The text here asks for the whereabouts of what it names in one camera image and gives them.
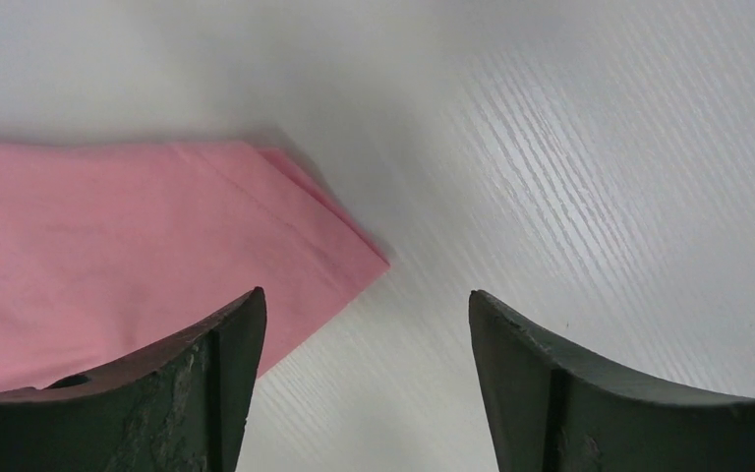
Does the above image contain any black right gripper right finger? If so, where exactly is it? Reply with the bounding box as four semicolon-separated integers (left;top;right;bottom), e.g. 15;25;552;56
469;290;755;471

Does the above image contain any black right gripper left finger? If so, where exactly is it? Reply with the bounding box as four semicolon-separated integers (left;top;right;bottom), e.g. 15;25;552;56
0;288;267;471

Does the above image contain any pink t-shirt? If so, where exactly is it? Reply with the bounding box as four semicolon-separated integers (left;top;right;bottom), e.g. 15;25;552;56
0;141;389;391

